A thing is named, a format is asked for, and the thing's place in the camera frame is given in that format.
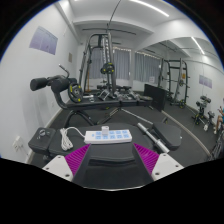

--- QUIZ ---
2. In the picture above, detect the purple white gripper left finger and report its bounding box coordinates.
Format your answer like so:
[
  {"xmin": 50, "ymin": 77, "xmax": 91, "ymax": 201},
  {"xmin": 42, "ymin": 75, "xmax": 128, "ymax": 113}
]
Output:
[{"xmin": 43, "ymin": 144, "xmax": 90, "ymax": 181}]

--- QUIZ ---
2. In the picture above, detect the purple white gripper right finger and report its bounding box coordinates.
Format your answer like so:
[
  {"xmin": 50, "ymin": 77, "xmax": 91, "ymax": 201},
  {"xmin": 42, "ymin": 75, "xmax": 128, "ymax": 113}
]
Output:
[{"xmin": 133, "ymin": 143, "xmax": 183, "ymax": 181}]

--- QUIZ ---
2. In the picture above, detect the white charger plug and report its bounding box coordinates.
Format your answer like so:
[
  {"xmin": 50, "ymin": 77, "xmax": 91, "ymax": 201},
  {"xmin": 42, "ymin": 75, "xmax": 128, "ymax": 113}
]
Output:
[{"xmin": 101, "ymin": 126, "xmax": 109, "ymax": 135}]

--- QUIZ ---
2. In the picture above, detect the black square seat pad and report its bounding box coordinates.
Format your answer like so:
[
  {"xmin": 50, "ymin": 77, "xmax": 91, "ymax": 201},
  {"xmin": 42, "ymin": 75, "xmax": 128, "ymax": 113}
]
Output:
[{"xmin": 28, "ymin": 127, "xmax": 56, "ymax": 155}]

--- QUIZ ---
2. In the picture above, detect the white power strip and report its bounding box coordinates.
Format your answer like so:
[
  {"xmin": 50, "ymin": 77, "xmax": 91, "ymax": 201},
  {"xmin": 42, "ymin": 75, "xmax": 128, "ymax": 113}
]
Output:
[{"xmin": 84, "ymin": 129, "xmax": 132, "ymax": 144}]

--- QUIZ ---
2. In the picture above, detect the silver barbell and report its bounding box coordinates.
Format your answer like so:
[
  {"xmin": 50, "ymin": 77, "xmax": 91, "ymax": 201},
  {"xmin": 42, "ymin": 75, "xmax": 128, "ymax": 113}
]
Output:
[{"xmin": 121, "ymin": 109, "xmax": 170, "ymax": 153}]

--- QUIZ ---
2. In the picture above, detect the black padded weight bench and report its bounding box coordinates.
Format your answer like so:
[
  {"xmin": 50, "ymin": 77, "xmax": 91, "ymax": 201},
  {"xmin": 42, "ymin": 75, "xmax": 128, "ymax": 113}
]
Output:
[{"xmin": 27, "ymin": 123, "xmax": 183, "ymax": 189}]

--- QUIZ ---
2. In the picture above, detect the black yellow weight plate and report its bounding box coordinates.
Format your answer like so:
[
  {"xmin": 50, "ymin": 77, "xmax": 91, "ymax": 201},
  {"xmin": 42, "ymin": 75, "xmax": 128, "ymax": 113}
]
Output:
[{"xmin": 68, "ymin": 83, "xmax": 83, "ymax": 103}]

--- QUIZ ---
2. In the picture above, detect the black leg roller bench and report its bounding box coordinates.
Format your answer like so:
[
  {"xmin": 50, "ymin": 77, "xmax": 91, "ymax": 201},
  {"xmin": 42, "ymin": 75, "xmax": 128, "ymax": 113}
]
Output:
[{"xmin": 30, "ymin": 71, "xmax": 152, "ymax": 126}]

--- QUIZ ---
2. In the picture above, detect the grey window curtain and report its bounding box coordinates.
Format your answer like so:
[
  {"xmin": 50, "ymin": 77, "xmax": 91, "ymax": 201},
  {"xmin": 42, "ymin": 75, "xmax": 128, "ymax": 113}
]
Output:
[{"xmin": 114, "ymin": 49, "xmax": 130, "ymax": 80}]

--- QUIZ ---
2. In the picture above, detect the white coiled power cord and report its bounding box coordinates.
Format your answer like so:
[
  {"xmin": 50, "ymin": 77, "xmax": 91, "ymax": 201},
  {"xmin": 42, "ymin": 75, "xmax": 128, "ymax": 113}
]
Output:
[{"xmin": 59, "ymin": 126, "xmax": 86, "ymax": 152}]

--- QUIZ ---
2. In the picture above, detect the white wall socket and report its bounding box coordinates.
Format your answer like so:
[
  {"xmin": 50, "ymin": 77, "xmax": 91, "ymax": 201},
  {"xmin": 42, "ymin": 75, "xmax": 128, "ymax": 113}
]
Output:
[{"xmin": 13, "ymin": 136, "xmax": 23, "ymax": 151}]

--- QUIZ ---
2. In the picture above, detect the large wall mirror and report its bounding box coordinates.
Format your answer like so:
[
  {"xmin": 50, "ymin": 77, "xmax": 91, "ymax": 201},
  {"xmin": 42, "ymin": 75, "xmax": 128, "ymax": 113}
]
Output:
[{"xmin": 133, "ymin": 37, "xmax": 224, "ymax": 162}]

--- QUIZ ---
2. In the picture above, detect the purple wall poster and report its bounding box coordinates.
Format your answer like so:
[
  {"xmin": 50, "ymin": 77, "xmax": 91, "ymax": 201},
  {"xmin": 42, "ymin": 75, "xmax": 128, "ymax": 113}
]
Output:
[{"xmin": 29, "ymin": 26, "xmax": 58, "ymax": 55}]

